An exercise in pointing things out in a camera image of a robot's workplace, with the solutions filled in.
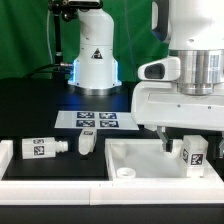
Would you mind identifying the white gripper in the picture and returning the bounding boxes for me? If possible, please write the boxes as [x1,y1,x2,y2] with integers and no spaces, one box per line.
[131,57,224,158]

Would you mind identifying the white square table top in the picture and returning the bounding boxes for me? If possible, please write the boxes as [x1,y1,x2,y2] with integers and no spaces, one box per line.
[105,139,222,184]

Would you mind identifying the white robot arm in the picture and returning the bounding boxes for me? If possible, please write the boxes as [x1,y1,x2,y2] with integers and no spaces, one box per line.
[124,0,224,150]

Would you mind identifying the white paper marker sheet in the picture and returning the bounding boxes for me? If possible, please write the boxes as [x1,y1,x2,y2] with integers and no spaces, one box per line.
[55,111,138,130]

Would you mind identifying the green backdrop curtain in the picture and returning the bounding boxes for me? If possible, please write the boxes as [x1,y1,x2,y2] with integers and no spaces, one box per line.
[0,0,167,81]

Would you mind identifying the white U-shaped obstacle frame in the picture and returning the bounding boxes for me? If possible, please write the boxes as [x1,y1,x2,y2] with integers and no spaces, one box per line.
[0,140,224,205]

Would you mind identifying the black cables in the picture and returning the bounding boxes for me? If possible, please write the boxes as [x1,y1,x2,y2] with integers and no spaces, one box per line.
[21,63,73,80]

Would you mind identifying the black camera stand pole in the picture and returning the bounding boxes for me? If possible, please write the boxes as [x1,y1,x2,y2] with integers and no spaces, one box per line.
[48,0,103,81]

